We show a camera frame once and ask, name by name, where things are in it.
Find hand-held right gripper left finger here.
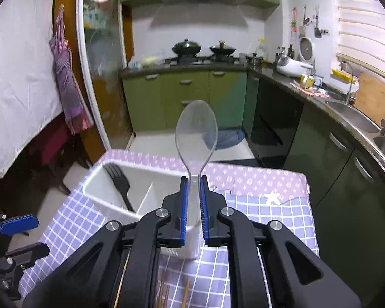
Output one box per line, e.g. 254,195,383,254
22,176,189,308

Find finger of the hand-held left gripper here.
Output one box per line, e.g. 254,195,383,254
5,243,51,269
0,215,40,235

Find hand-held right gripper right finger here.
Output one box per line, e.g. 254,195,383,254
199,175,361,308

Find white utensil holder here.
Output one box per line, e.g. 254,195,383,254
82,162,203,260

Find clear plastic spoon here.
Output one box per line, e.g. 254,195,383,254
175,99,219,232

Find lilac flower-print cloth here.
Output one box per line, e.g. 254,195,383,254
96,149,310,206

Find black plastic fork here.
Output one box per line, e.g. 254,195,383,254
105,163,135,212

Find purple checked tablecloth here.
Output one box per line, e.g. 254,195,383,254
19,180,320,308

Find blue floor mat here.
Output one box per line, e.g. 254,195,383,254
216,128,246,150

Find dark red cloth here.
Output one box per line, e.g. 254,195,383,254
27,120,72,167

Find green base cabinet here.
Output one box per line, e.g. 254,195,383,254
122,69,247,132

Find dark green counter cabinet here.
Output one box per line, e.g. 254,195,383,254
244,71,385,296

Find purple plaid apron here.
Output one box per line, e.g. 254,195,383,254
49,5,94,135

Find black gas stove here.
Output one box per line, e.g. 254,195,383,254
163,56,241,67

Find white hanging sheet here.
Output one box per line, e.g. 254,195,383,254
0,0,63,180

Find pink striped dishcloth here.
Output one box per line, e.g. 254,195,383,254
289,82,331,98

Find steel pot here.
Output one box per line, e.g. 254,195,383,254
246,53,264,68

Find black pan with brown knob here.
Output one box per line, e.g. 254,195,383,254
209,40,237,58

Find black wok with lid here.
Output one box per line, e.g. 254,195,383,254
172,38,202,60

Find white rice cooker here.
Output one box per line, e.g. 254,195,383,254
276,54,313,78

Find clear oil bottle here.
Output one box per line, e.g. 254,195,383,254
255,38,270,61

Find glass sliding door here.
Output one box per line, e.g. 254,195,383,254
77,0,136,155

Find steel sink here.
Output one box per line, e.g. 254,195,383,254
325,99,385,174

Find white round appliance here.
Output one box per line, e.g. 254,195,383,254
300,37,317,68

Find steel kitchen faucet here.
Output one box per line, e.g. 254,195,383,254
338,61,355,106

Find yellow drain rack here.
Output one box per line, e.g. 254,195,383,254
330,67,355,83

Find wooden cutting board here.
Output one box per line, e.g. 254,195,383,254
354,71,385,126

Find black hanging spatula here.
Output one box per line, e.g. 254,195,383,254
314,6,322,38

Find white window blinds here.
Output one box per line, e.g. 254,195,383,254
331,0,385,78

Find brown wooden door frame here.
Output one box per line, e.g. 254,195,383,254
53,0,107,164

